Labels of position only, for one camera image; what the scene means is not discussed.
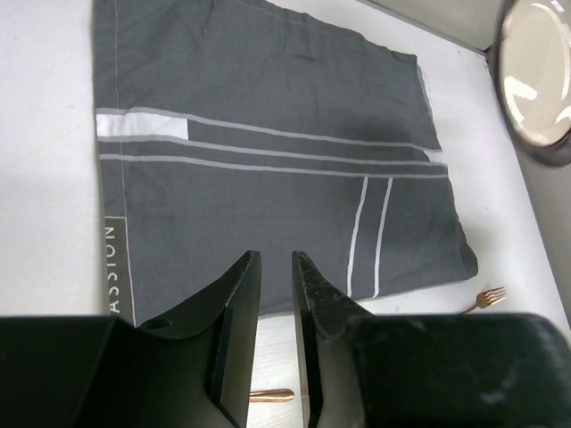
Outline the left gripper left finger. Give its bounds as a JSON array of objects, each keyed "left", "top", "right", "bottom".
[{"left": 1, "top": 251, "right": 261, "bottom": 427}]

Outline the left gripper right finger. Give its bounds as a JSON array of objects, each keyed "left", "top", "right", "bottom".
[{"left": 293, "top": 251, "right": 570, "bottom": 427}]

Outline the grey cloth placemat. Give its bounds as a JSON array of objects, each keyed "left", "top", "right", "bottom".
[{"left": 93, "top": 1, "right": 478, "bottom": 325}]

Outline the copper spoon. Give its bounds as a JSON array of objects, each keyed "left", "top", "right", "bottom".
[{"left": 249, "top": 388, "right": 305, "bottom": 403}]

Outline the copper fork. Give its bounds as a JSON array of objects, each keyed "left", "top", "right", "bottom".
[{"left": 460, "top": 287, "right": 507, "bottom": 314}]

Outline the round metal plate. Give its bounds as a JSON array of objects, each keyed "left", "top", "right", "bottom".
[{"left": 490, "top": 0, "right": 570, "bottom": 168}]

